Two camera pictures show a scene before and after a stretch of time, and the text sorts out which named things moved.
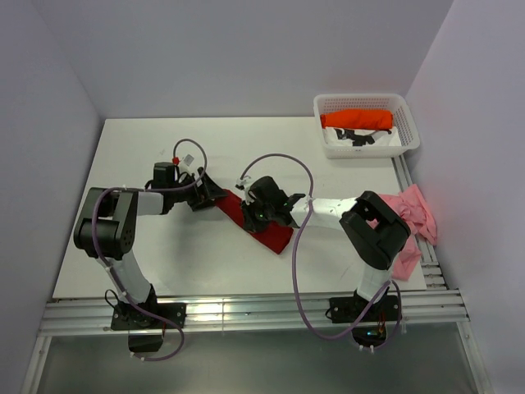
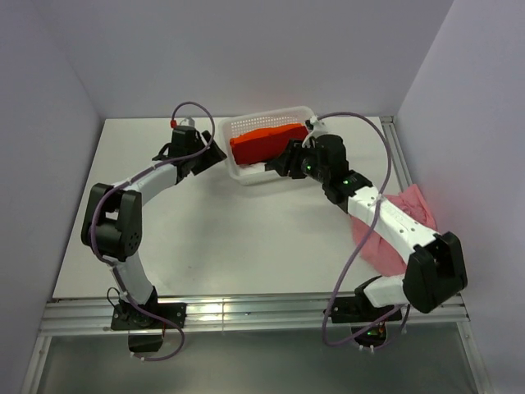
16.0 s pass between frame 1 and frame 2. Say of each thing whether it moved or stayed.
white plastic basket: moved
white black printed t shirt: moved
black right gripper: moved
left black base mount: stayed
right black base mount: stayed
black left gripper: moved
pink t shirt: stayed
